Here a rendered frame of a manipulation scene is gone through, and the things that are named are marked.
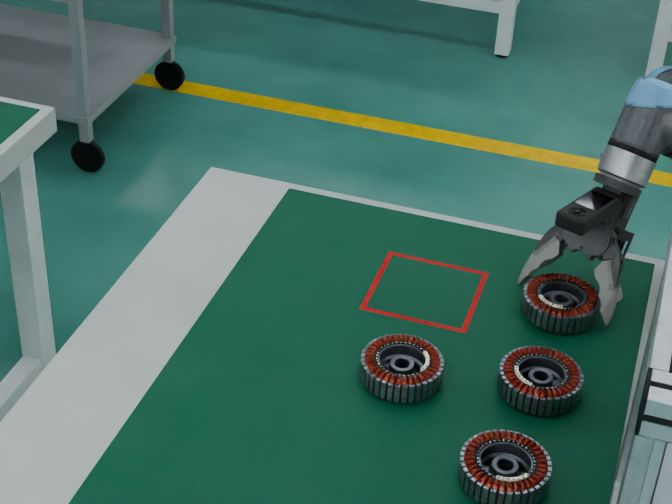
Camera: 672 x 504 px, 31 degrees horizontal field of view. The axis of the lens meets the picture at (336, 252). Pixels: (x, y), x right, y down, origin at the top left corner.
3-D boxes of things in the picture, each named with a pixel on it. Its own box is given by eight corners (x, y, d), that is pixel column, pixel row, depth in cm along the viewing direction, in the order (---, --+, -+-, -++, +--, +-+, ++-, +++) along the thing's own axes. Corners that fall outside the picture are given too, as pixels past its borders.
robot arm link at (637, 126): (702, 97, 174) (655, 75, 171) (670, 168, 175) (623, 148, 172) (672, 91, 181) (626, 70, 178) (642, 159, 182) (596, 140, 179)
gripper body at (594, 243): (620, 270, 181) (653, 196, 180) (599, 264, 174) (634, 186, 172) (576, 251, 185) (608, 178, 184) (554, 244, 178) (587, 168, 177)
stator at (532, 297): (548, 281, 186) (551, 261, 184) (611, 312, 180) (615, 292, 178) (505, 312, 179) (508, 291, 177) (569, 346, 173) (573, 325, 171)
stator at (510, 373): (550, 356, 171) (554, 335, 169) (596, 406, 162) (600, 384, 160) (481, 375, 167) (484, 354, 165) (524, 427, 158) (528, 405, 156)
